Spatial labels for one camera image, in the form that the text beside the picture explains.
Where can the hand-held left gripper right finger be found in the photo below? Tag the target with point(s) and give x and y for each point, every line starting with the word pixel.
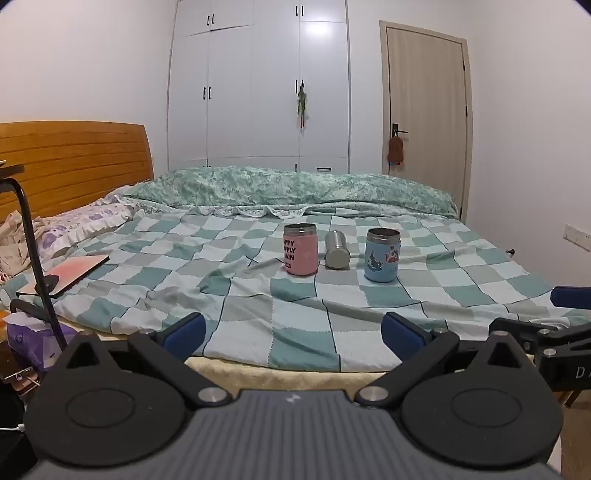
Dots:
pixel 402 333

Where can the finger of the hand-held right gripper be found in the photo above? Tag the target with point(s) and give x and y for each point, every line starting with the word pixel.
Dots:
pixel 517 328
pixel 572 297

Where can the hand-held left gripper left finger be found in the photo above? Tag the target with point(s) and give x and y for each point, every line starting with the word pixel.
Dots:
pixel 184 333

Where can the silver steel cup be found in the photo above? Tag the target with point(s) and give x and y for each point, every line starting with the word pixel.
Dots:
pixel 337 254

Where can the blue cartoon cup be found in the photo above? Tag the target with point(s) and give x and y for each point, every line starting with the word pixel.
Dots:
pixel 381 264

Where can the pink cup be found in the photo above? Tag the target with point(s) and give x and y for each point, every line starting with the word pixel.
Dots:
pixel 300 253

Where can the green checked blanket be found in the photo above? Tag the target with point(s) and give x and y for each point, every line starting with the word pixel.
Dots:
pixel 277 314

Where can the pink flat notebook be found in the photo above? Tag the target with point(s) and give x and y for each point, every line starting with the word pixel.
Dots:
pixel 74 270

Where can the small black device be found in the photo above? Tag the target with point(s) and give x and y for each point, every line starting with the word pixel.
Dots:
pixel 48 284

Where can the purple floral pillow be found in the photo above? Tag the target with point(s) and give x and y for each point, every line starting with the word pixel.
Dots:
pixel 87 222

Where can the purple plastic bag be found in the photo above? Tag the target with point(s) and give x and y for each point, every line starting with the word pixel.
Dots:
pixel 32 344

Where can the green floral quilt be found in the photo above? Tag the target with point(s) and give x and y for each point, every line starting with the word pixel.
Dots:
pixel 277 187

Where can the black side table stand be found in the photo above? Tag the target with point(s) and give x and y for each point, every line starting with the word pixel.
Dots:
pixel 35 244

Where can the wooden headboard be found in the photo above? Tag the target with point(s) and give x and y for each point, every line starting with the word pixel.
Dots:
pixel 83 157

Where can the white wardrobe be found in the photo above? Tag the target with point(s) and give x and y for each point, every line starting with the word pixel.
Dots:
pixel 231 92

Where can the green hanging ornament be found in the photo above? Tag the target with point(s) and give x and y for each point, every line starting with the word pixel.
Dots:
pixel 302 104

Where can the beige door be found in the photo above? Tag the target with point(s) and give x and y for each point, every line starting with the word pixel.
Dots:
pixel 427 83

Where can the wall socket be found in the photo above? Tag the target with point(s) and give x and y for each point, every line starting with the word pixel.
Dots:
pixel 578 237

